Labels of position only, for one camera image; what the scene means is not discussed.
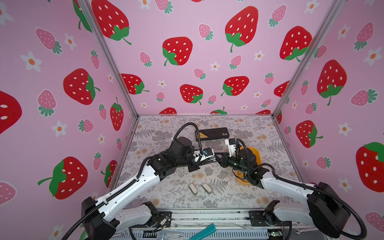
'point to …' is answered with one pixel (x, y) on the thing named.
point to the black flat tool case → (212, 134)
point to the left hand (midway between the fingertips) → (206, 155)
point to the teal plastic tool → (209, 230)
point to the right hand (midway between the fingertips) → (212, 154)
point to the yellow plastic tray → (241, 179)
